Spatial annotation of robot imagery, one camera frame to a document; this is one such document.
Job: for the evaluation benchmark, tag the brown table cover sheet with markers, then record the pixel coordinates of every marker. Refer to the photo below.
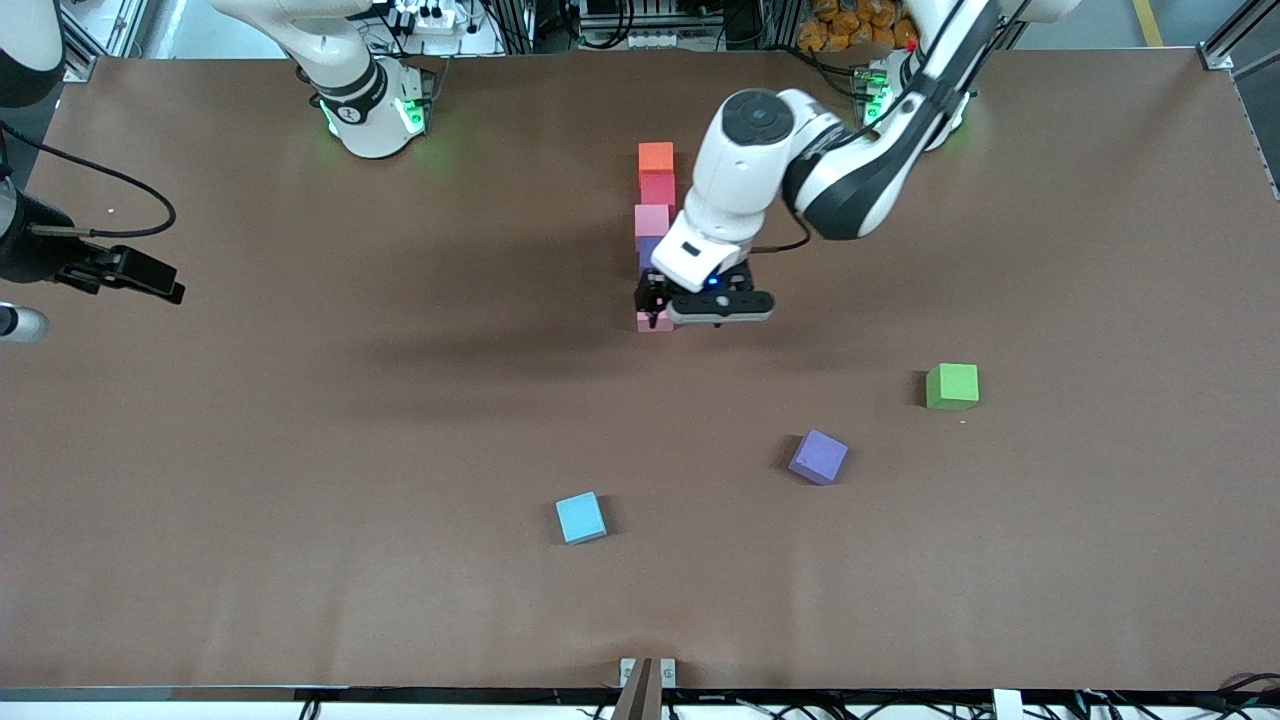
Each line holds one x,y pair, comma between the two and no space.
300,600

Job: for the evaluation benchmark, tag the brown camera post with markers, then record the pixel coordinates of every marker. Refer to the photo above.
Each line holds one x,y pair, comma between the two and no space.
640,700

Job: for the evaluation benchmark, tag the small white box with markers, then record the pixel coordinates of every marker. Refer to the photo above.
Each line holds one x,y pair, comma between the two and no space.
1008,706

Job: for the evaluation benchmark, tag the white Franka left robot arm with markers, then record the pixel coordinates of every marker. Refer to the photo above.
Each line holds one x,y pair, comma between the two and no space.
740,170

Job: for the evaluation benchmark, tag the white power strip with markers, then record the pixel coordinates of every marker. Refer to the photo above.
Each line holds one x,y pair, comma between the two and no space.
430,15

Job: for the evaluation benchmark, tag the green foam block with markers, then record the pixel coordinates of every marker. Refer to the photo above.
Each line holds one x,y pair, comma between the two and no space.
952,386

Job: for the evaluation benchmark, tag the small metal bracket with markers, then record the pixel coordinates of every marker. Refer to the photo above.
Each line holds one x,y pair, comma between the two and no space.
627,672

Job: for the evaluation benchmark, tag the purple foam block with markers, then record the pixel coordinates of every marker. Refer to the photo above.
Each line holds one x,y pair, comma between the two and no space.
818,457
648,255

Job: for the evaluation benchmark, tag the bag of orange items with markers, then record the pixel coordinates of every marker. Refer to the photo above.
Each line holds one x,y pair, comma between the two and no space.
840,25

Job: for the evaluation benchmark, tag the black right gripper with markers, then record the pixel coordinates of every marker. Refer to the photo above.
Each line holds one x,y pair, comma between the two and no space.
32,252

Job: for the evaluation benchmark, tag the white Franka right robot arm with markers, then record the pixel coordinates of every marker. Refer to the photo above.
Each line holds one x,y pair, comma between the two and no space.
365,125

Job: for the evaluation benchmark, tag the orange foam block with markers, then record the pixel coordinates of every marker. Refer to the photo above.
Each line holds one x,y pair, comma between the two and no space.
656,158

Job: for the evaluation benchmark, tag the light blue foam block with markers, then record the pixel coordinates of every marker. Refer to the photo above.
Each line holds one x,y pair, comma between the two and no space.
581,517

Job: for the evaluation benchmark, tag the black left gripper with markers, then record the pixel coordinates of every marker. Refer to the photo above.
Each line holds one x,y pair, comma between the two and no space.
651,295

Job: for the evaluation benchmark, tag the aluminium frame profile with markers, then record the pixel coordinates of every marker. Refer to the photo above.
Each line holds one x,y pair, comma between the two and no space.
1218,57
80,68

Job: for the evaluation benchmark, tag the pink foam block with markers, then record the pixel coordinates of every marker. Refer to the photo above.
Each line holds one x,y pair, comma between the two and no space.
650,222
645,326

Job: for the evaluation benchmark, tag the red foam block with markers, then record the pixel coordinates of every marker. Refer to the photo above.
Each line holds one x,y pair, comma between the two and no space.
657,190

